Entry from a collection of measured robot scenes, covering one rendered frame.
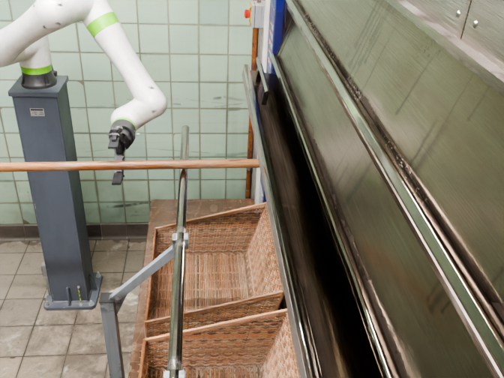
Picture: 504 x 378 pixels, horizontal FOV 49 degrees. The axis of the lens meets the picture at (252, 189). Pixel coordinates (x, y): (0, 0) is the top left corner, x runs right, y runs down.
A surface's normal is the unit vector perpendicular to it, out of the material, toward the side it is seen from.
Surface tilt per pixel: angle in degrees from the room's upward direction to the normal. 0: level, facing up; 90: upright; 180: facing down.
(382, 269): 70
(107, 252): 0
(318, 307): 9
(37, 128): 90
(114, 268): 0
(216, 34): 90
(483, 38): 89
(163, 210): 0
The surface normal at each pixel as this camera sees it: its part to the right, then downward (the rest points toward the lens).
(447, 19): -1.00, 0.00
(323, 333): 0.19, -0.84
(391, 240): -0.92, -0.29
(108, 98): 0.08, 0.52
